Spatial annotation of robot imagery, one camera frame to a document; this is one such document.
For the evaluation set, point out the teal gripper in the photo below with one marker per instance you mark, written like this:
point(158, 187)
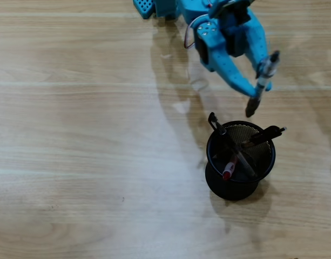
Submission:
point(217, 55)

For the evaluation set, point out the red pen white grip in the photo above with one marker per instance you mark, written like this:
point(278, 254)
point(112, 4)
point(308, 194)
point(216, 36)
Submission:
point(228, 172)

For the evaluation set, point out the teal wrist camera module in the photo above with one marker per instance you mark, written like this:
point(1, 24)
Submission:
point(219, 6)

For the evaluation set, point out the clear gel pen black cap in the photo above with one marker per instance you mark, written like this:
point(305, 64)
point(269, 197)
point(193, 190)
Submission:
point(222, 129)

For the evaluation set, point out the black mesh pen holder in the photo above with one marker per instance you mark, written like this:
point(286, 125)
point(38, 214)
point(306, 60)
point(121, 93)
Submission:
point(230, 193)

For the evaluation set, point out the clear pen grey grip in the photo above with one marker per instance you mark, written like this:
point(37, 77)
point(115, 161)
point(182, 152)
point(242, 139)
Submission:
point(266, 71)

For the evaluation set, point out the black retractable pen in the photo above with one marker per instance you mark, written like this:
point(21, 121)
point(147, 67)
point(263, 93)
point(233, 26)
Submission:
point(267, 133)

